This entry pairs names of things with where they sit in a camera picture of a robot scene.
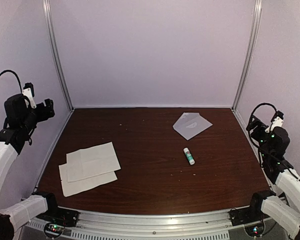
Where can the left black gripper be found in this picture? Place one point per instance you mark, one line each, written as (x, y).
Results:
(44, 116)

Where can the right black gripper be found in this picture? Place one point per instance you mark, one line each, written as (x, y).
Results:
(251, 126)

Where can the grey envelope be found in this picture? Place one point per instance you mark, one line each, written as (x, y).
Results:
(190, 124)

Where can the white letter sheet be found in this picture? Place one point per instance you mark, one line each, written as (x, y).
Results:
(90, 162)

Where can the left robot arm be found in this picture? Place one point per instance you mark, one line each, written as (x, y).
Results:
(22, 117)

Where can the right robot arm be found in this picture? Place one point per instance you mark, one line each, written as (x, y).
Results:
(272, 142)

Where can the white green glue stick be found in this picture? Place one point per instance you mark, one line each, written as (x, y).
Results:
(189, 156)

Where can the lower white paper sheet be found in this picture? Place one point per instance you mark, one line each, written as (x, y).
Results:
(76, 187)

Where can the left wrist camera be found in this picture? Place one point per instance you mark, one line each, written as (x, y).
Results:
(28, 92)

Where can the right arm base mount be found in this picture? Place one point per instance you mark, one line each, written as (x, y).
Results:
(254, 225)

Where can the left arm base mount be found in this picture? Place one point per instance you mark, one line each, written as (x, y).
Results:
(58, 221)

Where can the left aluminium frame post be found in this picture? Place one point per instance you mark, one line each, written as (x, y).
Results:
(55, 54)

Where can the aluminium frame post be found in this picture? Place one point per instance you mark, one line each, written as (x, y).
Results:
(55, 54)
(254, 30)

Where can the right aluminium frame post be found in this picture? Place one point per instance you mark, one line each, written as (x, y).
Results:
(254, 30)

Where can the front aluminium rail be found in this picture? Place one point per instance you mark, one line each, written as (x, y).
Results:
(211, 225)

